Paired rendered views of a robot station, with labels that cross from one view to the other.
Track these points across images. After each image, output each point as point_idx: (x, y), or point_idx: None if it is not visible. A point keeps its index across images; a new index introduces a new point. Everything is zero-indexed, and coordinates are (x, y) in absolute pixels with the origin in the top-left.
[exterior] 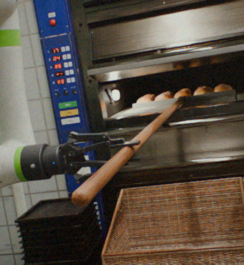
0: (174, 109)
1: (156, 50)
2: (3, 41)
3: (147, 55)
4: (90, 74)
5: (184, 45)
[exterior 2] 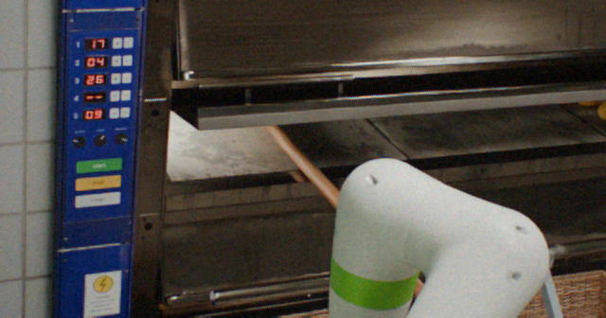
0: None
1: (334, 82)
2: (411, 292)
3: (327, 100)
4: (204, 129)
5: (375, 70)
